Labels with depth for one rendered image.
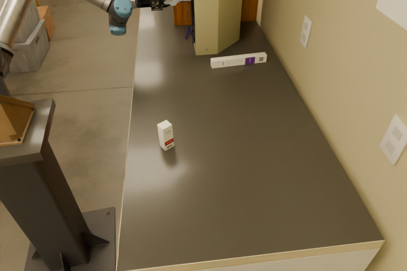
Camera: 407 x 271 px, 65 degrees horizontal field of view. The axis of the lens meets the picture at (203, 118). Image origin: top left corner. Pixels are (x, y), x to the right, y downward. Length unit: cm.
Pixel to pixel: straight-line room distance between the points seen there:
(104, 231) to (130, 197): 109
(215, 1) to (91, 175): 148
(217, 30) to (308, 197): 91
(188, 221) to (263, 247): 21
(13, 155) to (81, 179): 116
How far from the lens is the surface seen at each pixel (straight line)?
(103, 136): 264
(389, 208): 102
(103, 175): 235
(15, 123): 127
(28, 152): 125
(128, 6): 140
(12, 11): 152
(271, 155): 110
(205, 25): 155
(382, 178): 102
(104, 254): 200
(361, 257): 106
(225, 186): 99
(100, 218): 212
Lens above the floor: 173
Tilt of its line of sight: 41 degrees down
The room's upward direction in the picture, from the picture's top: 1 degrees counter-clockwise
